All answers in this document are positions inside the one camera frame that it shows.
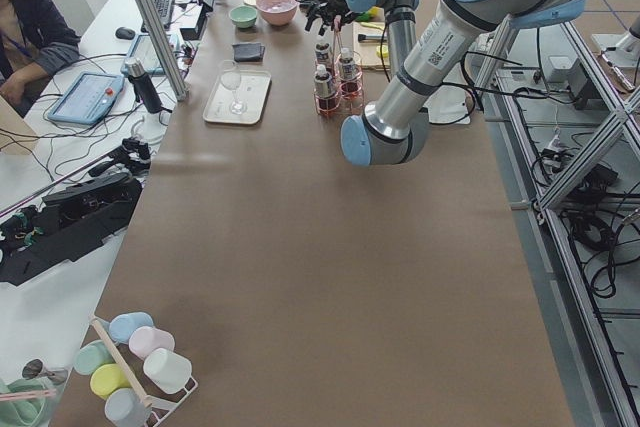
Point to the pink bowl of ice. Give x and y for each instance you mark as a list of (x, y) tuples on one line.
[(277, 12)]

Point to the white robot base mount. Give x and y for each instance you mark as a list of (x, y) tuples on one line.
[(448, 106)]

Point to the grey cup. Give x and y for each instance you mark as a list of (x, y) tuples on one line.
[(123, 408)]

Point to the green cup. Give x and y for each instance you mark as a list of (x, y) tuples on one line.
[(91, 357)]

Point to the blue teach pendant near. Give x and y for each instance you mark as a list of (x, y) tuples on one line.
[(88, 100)]

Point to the tea bottle moved to tray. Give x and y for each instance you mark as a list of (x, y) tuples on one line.
[(323, 82)]

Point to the yellow cup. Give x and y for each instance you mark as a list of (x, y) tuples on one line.
[(107, 379)]

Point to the pink cup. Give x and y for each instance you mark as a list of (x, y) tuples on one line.
[(146, 339)]

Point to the tea bottle upper in basket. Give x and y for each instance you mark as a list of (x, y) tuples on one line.
[(323, 54)]

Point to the tea bottle in basket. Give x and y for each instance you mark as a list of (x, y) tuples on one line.
[(323, 54), (347, 71)]

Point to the white wire cup rack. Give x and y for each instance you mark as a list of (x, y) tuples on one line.
[(161, 406)]

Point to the black computer mouse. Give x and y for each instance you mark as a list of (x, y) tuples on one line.
[(124, 33)]

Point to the tea bottle right in basket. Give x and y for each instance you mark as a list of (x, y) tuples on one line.
[(347, 71)]

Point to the steel muddler black tip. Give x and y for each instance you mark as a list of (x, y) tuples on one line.
[(370, 38)]

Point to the aluminium frame rail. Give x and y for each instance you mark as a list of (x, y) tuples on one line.
[(566, 100)]

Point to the seated person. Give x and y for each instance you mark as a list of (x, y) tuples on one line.
[(36, 43)]

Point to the grey folded cloth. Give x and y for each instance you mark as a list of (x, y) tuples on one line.
[(248, 52)]

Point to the clear wine glass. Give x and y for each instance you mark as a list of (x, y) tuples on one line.
[(230, 78)]

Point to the blue cup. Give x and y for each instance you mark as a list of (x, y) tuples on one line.
[(123, 325)]

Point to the green bowl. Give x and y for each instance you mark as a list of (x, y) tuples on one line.
[(244, 16)]

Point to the blue teach pendant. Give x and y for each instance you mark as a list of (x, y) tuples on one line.
[(88, 100), (141, 47)]

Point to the bamboo cutting board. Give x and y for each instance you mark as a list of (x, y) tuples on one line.
[(367, 50)]

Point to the black keyboard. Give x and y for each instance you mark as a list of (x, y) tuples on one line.
[(164, 9)]

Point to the aluminium frame post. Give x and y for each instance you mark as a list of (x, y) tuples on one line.
[(162, 48)]

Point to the black thermos bottle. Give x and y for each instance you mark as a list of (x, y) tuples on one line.
[(144, 89)]

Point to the copper wire bottle basket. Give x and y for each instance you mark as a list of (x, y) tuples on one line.
[(340, 104)]

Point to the black device on side table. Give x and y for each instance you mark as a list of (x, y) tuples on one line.
[(74, 222)]

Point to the white cup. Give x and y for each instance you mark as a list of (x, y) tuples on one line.
[(168, 370)]

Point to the steel jigger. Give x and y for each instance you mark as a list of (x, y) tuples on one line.
[(35, 369)]

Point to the half lemon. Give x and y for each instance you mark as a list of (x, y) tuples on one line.
[(382, 52)]

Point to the blue teach pendant far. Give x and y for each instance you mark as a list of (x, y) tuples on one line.
[(141, 47)]

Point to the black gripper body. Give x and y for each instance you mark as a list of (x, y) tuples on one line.
[(330, 7)]

